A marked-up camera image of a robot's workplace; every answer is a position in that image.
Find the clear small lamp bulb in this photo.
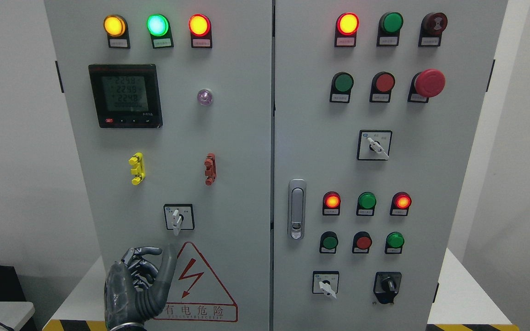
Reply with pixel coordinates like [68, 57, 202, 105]
[197, 88, 214, 106]

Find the green indicator top right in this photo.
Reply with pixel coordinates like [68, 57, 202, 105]
[376, 12, 403, 47]

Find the red lit indicator lower left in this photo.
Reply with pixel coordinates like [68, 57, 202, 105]
[322, 191, 341, 216]

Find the red electric hazard warning sticker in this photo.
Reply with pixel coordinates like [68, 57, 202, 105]
[156, 241, 238, 322]

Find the white rotary switch upper right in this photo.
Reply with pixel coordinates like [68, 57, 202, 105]
[357, 130, 392, 160]

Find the red lit indicator lower right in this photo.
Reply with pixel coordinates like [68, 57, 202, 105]
[390, 191, 412, 216]

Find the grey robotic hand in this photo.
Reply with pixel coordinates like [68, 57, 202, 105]
[104, 244, 177, 328]

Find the red emergency stop mushroom button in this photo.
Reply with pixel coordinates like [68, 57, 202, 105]
[407, 68, 446, 103]

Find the red push button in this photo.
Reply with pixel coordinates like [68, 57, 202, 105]
[369, 71, 396, 103]
[351, 231, 373, 254]

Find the dark red buzzer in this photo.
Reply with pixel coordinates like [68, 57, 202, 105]
[418, 12, 448, 47]

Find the white rotary switch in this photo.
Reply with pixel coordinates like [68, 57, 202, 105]
[312, 270, 340, 299]
[357, 130, 392, 160]

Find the red terminal clip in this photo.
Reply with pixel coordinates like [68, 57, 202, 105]
[204, 153, 217, 186]

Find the red lit indicator top right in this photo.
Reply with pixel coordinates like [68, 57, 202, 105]
[334, 12, 359, 47]

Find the green indicator lower middle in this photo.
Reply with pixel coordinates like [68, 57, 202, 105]
[356, 191, 377, 216]

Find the green lit indicator light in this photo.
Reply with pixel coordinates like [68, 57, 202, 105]
[146, 13, 174, 49]

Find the red push button lower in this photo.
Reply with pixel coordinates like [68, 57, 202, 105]
[351, 231, 373, 254]

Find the white side table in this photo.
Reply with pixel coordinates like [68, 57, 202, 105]
[0, 302, 35, 331]

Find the red push button upper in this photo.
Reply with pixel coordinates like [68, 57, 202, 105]
[369, 71, 396, 103]

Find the yellow indicator light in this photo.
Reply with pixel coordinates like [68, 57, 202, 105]
[104, 14, 130, 49]

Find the white rotary switch lower right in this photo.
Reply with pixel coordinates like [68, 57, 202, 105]
[312, 270, 340, 299]

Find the yellow terminal clip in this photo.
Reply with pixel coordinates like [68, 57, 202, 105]
[128, 152, 146, 186]

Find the white rotary switch door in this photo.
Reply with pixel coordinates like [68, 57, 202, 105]
[163, 204, 195, 236]

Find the green push button upper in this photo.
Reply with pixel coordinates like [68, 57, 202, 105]
[329, 72, 354, 103]

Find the silver door handle lock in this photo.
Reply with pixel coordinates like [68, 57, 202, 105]
[288, 178, 306, 240]

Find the green push button lower left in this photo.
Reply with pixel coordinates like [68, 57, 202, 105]
[318, 231, 339, 254]

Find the red lit indicator light left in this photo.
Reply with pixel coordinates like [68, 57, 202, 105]
[189, 13, 212, 48]

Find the grey electrical cabinet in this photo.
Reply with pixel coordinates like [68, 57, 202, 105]
[45, 0, 507, 331]

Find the green push button lower right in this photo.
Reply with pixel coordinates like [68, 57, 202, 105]
[385, 231, 405, 254]

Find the black digital power meter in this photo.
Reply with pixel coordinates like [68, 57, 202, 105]
[88, 63, 163, 128]

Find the black rotary selector switch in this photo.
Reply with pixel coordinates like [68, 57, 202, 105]
[374, 272, 402, 304]

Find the green push button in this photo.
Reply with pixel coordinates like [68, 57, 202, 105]
[329, 72, 354, 103]
[385, 231, 405, 254]
[318, 231, 339, 254]

